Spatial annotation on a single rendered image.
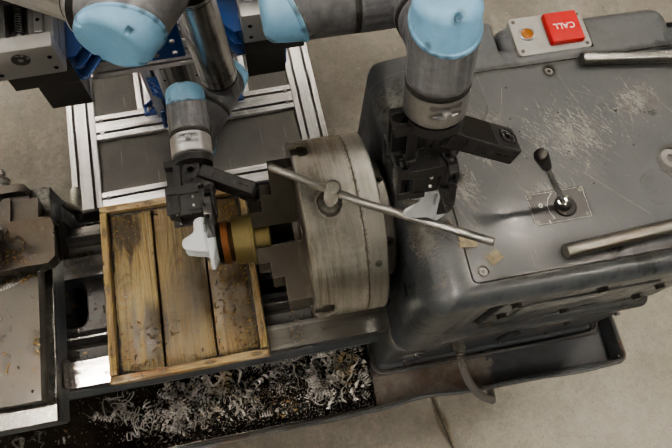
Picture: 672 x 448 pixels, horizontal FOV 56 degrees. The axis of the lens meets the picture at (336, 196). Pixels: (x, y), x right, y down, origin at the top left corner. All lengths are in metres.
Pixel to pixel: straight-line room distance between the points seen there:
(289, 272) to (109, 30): 0.47
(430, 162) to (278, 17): 0.25
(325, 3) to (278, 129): 1.50
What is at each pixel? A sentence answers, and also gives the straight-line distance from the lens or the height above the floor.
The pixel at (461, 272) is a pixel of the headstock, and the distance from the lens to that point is 0.96.
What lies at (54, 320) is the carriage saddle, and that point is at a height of 0.92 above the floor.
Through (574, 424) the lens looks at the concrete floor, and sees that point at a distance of 2.33.
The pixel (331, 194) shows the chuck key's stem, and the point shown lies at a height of 1.32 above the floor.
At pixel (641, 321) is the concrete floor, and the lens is 2.48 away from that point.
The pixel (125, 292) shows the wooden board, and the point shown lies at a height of 0.89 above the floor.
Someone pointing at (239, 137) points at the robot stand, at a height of 0.21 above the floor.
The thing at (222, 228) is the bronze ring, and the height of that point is 1.12.
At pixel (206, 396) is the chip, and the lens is 1.60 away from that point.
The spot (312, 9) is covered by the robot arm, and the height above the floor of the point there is 1.59.
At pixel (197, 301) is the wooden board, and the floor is 0.89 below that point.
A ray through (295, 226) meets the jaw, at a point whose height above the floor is 1.05.
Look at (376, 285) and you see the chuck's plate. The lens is 1.04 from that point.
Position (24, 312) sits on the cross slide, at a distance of 1.31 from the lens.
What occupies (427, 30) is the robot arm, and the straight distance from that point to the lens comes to 0.66.
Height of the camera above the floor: 2.16
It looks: 68 degrees down
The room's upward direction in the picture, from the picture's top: 8 degrees clockwise
